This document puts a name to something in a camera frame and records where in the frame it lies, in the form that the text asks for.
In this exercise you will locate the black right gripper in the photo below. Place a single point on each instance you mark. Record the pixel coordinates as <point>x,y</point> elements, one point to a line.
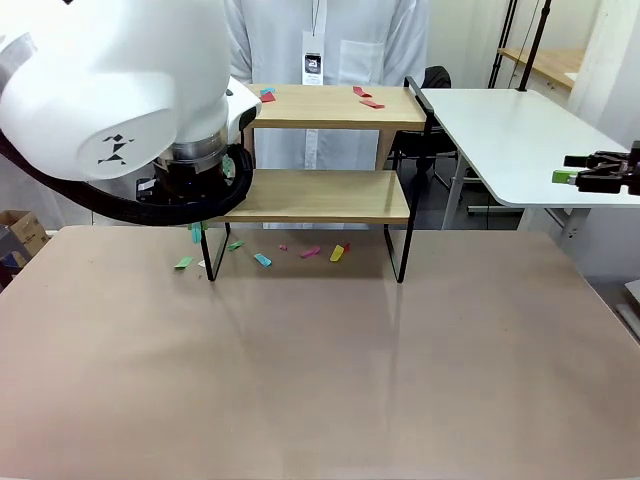
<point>635,170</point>

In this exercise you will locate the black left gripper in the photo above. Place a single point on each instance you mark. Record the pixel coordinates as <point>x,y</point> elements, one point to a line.
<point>190,182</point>

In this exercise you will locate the teal microfiber duster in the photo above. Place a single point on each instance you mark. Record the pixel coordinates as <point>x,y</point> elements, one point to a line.
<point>196,234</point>

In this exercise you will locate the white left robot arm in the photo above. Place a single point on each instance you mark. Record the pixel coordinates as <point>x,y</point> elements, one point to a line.
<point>115,75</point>

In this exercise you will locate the two-tier wooden metal shelf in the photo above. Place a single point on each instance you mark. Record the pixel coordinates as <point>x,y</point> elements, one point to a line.
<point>325,195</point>

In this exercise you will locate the small green paper scrap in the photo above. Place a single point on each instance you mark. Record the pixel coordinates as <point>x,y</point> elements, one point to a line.
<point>183,263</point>

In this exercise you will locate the large white table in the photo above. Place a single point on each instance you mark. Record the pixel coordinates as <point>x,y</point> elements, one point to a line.
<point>500,140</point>

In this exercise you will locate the light blue paper scrap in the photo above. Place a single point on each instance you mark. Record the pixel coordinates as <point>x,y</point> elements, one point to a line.
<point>267,90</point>

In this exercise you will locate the wooden background table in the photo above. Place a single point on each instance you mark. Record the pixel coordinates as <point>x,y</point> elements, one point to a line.
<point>550,62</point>

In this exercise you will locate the black pole stand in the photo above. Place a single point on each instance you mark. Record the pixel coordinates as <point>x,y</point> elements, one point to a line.
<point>535,45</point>

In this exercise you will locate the yellow paper scrap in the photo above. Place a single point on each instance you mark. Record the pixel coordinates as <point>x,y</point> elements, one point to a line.
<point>337,253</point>

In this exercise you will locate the brown cardboard box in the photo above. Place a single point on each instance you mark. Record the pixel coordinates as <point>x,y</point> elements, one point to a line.
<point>30,232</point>

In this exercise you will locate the white name badge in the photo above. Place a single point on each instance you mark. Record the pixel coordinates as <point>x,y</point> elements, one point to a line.
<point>313,60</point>

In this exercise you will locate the black office chair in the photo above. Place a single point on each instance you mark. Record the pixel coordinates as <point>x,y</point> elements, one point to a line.
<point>440,77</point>

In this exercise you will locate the person in white shirt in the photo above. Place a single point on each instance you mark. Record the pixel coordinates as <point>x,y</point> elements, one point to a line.
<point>360,40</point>

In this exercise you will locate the black metal frame stand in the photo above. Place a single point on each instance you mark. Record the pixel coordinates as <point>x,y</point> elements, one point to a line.
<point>502,45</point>

